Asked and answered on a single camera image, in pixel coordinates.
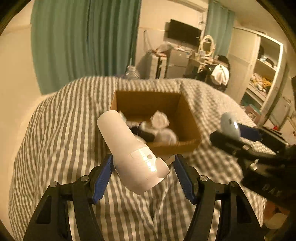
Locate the white and blue sock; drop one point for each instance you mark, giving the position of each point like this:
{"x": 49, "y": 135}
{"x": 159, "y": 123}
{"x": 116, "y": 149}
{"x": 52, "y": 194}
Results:
{"x": 165, "y": 135}

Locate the large green curtain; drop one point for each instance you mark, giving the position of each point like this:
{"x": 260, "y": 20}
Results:
{"x": 74, "y": 39}

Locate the white round vanity mirror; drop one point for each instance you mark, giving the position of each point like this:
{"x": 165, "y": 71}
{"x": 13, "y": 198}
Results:
{"x": 207, "y": 46}

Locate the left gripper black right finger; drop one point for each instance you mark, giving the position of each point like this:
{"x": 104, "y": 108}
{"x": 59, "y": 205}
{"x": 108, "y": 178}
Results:
{"x": 237, "y": 219}

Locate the grey checked duvet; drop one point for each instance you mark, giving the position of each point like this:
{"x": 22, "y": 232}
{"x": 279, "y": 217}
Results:
{"x": 63, "y": 143}

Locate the clear water jug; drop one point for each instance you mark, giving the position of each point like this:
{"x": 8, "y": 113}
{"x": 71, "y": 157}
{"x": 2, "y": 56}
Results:
{"x": 132, "y": 73}

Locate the white garment on chair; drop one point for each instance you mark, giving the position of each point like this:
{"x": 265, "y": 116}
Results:
{"x": 220, "y": 75}

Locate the white dressing table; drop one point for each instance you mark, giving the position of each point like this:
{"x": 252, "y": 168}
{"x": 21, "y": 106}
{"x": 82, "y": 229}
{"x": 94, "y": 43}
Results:
{"x": 194, "y": 66}

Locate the white wardrobe shelves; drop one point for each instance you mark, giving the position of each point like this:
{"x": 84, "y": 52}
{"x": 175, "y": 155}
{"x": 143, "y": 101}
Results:
{"x": 258, "y": 65}

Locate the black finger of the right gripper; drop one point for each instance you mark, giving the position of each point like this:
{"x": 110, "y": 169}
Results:
{"x": 233, "y": 147}
{"x": 250, "y": 133}

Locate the small round light-blue gadget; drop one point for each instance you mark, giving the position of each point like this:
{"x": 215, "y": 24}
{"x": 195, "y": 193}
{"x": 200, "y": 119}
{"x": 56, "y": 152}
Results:
{"x": 229, "y": 126}

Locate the silver mini fridge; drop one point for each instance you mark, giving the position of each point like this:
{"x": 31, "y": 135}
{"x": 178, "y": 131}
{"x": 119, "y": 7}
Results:
{"x": 176, "y": 64}

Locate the brown cardboard box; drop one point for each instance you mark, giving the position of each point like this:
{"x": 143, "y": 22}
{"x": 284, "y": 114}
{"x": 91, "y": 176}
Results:
{"x": 141, "y": 105}

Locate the small green curtain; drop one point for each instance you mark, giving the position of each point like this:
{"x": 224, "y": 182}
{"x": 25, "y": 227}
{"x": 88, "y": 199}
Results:
{"x": 219, "y": 25}

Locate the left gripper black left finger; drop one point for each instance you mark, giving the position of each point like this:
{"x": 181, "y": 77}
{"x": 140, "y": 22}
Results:
{"x": 50, "y": 220}

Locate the black wall television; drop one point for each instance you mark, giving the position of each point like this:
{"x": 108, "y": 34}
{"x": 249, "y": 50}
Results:
{"x": 184, "y": 33}

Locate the white suitcase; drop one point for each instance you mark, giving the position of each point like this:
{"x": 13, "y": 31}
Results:
{"x": 156, "y": 66}

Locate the white spray bottle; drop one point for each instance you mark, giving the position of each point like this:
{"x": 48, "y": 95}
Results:
{"x": 137, "y": 166}

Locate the black sunglasses case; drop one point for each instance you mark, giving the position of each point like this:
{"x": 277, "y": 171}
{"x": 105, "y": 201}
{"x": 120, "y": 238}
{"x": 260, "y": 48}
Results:
{"x": 148, "y": 137}

